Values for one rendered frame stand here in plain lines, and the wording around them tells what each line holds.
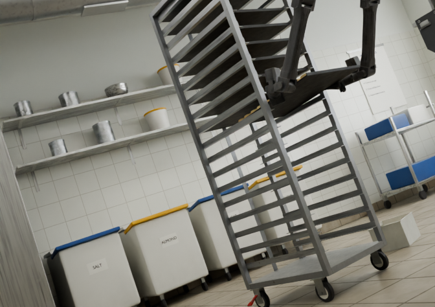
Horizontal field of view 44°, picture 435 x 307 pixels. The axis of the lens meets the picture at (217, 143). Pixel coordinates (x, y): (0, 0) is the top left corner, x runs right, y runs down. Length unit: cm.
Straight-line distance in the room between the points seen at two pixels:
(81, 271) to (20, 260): 55
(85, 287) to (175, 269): 76
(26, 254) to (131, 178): 159
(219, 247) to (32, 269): 163
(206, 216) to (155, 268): 66
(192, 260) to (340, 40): 373
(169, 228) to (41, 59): 213
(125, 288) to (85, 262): 39
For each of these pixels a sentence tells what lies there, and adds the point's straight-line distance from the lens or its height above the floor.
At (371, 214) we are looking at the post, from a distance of 291.
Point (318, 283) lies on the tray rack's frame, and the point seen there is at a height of 10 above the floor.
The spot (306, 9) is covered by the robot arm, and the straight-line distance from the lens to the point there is 237.
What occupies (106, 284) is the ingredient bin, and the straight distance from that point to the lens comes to 451.
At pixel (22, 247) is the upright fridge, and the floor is 83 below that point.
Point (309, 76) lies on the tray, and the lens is 248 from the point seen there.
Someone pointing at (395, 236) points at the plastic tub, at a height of 8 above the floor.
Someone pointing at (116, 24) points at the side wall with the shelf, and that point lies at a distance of 592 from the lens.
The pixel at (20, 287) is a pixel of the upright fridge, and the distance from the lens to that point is 417.
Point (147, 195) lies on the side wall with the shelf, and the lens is 538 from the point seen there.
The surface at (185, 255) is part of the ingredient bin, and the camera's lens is 471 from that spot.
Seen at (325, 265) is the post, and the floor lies 17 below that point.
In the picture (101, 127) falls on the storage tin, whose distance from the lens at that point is 518.
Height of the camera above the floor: 53
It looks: 8 degrees up
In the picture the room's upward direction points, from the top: 20 degrees counter-clockwise
